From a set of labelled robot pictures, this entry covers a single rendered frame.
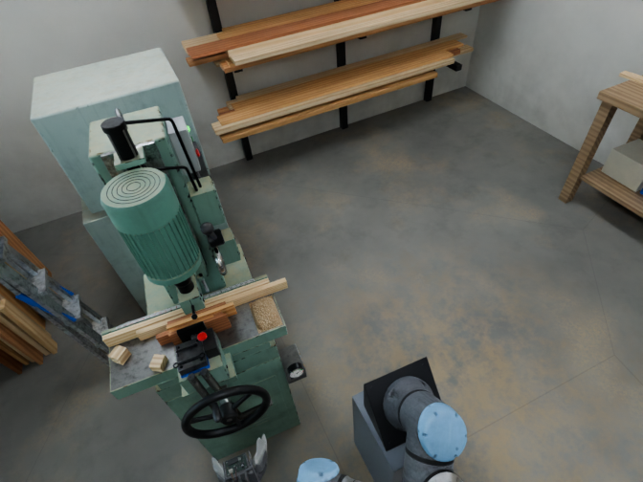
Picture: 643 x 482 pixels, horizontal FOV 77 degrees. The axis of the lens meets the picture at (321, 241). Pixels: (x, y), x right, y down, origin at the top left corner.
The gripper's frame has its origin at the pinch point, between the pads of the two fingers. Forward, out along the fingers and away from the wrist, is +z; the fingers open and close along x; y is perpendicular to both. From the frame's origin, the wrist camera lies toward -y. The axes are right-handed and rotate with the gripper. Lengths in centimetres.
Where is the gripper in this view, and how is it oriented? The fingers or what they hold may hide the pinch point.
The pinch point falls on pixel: (238, 446)
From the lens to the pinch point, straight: 129.8
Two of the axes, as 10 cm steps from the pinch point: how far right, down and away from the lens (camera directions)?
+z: -3.2, -3.7, 8.7
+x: -9.3, 3.2, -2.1
